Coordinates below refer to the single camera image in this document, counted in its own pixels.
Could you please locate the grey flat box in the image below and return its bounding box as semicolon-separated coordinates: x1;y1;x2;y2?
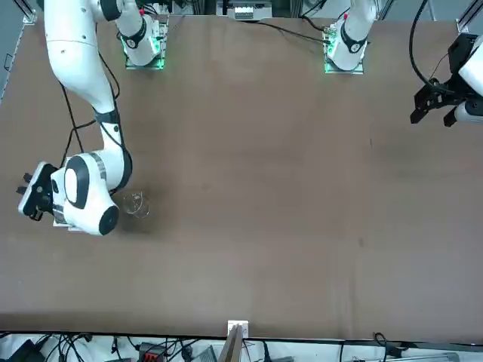
196;345;219;362

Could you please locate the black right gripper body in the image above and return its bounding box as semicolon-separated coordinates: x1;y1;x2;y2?
17;161;58;222

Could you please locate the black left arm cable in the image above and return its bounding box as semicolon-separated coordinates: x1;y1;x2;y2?
408;0;435;86

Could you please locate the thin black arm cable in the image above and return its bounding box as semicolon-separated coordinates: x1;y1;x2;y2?
97;51;121;114

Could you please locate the black cable across table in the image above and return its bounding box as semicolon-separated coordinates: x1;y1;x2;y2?
239;17;331;44

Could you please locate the clear glass beaker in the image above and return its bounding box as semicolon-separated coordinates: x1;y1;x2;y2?
121;190;152;220

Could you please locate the aluminium frame profile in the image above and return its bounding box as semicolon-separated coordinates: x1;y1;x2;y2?
455;0;483;32
14;0;39;24

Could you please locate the white test tube rack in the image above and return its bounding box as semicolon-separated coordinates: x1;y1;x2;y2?
51;219;82;232

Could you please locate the black orange power strip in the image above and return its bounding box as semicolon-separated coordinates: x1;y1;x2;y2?
136;342;170;362

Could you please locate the black power adapter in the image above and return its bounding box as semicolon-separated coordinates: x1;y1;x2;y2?
6;339;47;362

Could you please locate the aluminium camera post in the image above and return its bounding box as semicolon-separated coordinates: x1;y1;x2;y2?
218;323;245;362

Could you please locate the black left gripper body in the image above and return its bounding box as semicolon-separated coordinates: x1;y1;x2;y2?
428;74;469;109

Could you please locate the white post bracket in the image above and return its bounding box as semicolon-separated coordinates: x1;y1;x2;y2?
226;320;251;337

